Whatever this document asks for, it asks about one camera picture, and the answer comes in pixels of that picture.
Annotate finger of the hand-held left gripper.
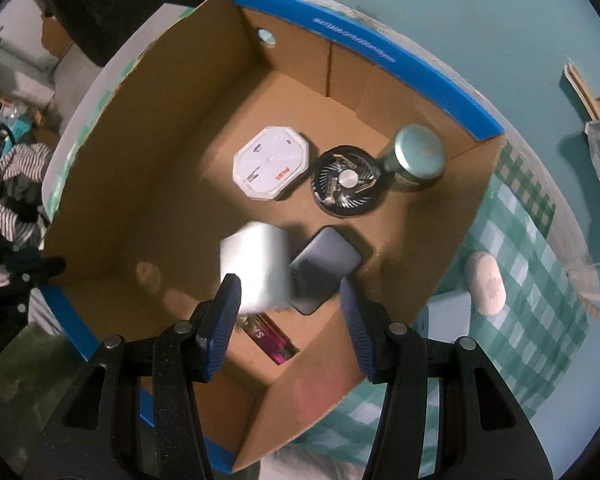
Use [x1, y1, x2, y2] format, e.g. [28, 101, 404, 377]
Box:
[7, 254, 67, 283]

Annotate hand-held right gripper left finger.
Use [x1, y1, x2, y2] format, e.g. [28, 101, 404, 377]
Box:
[25, 272, 243, 480]

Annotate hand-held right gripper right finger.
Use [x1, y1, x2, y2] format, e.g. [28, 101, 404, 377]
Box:
[339, 277, 553, 480]

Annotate pink rectangular packet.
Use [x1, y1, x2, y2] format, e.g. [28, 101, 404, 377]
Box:
[237, 312, 298, 365]

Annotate white rectangular block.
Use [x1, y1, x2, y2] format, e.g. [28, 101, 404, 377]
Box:
[219, 221, 293, 315]

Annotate dark grey power bank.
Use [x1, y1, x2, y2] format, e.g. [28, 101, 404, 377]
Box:
[287, 226, 363, 316]

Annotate cardboard box blue edges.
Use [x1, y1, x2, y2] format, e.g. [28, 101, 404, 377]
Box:
[42, 0, 506, 476]

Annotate white octagonal box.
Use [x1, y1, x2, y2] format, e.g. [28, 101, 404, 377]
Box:
[232, 126, 311, 202]

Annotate green glass jar with lid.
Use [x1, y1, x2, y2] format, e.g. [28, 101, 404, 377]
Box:
[382, 124, 447, 193]

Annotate striped cloth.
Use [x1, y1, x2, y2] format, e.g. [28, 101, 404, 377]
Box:
[0, 142, 54, 247]

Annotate pale flat box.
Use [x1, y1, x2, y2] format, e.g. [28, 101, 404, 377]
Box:
[415, 290, 473, 343]

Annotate blue white carton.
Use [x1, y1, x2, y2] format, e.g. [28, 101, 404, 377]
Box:
[0, 114, 42, 147]

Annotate black round fan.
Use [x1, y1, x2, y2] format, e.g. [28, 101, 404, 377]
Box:
[310, 144, 385, 218]

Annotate green white checkered tablecloth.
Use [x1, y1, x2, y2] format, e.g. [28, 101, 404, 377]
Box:
[42, 2, 588, 466]

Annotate small cardboard box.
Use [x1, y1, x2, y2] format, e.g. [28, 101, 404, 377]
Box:
[40, 9, 77, 59]

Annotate dark cloth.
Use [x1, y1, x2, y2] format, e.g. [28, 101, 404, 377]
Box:
[45, 0, 237, 68]

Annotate beige rope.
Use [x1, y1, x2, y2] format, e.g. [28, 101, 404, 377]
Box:
[565, 260, 600, 328]

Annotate wooden frame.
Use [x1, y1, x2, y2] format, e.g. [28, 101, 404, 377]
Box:
[562, 62, 600, 121]

